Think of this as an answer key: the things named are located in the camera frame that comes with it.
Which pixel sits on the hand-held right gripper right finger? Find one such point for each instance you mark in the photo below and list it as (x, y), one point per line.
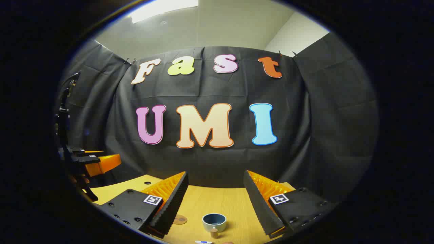
(259, 203)

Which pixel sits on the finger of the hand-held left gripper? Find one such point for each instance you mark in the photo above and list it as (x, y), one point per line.
(101, 164)
(83, 153)

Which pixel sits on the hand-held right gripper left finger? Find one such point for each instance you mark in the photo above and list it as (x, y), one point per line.
(173, 203)

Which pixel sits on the round cork coaster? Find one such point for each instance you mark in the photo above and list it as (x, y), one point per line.
(181, 220)

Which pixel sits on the white toothpaste tube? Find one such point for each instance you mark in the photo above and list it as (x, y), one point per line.
(203, 242)

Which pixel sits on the wooden desktop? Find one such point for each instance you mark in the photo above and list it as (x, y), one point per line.
(210, 203)

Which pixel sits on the black backdrop cloth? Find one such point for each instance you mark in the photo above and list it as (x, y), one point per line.
(237, 162)

